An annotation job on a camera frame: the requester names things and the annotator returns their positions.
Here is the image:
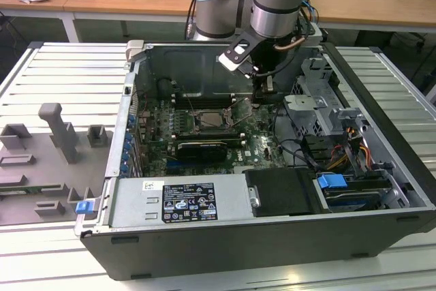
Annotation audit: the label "black open PC case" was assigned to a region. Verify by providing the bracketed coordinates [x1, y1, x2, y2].
[74, 39, 436, 280]

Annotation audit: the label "silver power supply unit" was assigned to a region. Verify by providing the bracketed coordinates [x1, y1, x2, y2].
[102, 173, 262, 229]

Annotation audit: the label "thin metal locking lever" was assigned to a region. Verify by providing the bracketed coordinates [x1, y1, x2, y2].
[187, 98, 200, 118]

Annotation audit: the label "green motherboard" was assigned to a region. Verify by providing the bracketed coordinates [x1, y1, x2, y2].
[136, 98, 294, 176]

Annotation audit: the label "yellow red power wires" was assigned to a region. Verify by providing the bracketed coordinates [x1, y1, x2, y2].
[325, 127, 372, 172]

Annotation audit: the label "metal socket cover frame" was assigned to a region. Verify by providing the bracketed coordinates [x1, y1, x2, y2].
[224, 98, 255, 127]

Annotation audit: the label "blue cable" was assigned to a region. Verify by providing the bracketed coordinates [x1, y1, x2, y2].
[300, 0, 320, 28]

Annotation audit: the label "grey plastic case latch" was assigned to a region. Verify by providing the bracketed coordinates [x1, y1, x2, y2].
[125, 39, 148, 64]

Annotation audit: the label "CPU socket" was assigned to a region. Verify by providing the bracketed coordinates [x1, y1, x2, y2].
[192, 108, 236, 132]

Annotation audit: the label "silver metal drive cage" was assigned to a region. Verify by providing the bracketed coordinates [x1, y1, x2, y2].
[282, 57, 369, 142]

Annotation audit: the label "hard disk in blue carrier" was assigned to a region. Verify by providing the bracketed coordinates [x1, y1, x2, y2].
[315, 173, 392, 212]

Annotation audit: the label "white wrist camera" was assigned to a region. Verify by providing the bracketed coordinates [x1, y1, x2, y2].
[217, 30, 265, 79]

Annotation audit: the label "grey parts rack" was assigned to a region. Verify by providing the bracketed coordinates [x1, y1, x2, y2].
[0, 102, 115, 227]

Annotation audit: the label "blue plastic release tab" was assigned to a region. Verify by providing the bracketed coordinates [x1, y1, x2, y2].
[76, 200, 95, 216]

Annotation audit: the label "black graphics card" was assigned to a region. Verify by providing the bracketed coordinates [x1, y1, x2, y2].
[176, 140, 228, 163]

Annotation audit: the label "black RAM slot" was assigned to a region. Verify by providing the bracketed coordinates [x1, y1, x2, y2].
[172, 99, 236, 108]
[172, 129, 245, 138]
[172, 93, 236, 102]
[172, 134, 247, 144]

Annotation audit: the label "black plastic air shroud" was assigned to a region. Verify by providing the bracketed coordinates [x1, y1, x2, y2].
[245, 168, 323, 219]

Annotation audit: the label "black cable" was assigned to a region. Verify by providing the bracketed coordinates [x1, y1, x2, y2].
[275, 138, 320, 170]

